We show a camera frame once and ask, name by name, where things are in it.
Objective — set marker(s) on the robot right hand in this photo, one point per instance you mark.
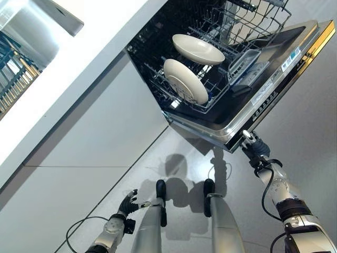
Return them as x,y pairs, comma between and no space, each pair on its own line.
259,147

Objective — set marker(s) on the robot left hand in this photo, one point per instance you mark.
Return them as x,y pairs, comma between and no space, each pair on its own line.
129,205

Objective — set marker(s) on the beige ceramic plate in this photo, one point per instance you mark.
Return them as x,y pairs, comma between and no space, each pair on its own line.
184,81
197,48

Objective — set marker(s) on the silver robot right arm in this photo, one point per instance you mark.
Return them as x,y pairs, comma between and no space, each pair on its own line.
295,208

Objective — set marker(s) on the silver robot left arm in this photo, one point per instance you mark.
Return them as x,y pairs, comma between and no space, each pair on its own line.
109,232

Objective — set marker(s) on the white robot left leg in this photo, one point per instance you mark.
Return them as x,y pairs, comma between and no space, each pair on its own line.
148,229

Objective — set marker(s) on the white robot leg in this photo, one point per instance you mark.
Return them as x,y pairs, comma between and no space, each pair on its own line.
148,229
223,226

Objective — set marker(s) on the black robot left foot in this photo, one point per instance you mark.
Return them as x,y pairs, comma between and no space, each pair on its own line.
161,188

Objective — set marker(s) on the black robot foot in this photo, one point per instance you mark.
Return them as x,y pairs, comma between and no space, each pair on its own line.
161,188
208,189

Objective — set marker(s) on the black robot right foot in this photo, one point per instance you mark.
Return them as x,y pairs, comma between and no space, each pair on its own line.
208,189

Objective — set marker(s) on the white robot right leg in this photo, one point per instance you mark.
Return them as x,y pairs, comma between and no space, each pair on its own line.
223,226

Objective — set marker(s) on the black dish rack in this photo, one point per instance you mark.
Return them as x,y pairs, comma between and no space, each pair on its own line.
15,79

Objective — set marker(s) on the stainless steel sink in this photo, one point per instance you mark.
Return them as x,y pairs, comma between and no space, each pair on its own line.
34,31

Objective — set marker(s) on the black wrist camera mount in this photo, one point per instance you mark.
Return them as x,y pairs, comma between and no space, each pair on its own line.
255,161
129,226

